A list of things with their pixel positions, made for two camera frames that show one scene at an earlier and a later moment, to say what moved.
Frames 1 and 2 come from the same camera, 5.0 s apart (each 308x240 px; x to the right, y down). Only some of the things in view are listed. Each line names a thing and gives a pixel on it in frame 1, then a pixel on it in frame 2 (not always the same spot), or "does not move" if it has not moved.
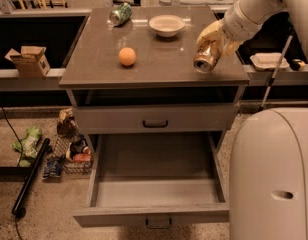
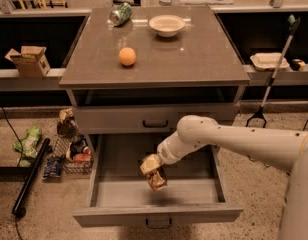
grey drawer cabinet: [139, 77] does not move
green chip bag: [28, 146] does not move
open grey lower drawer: [153, 179] does not move
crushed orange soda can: [206, 55] to [157, 179]
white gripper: [234, 24] to [163, 152]
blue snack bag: [52, 168] does not move
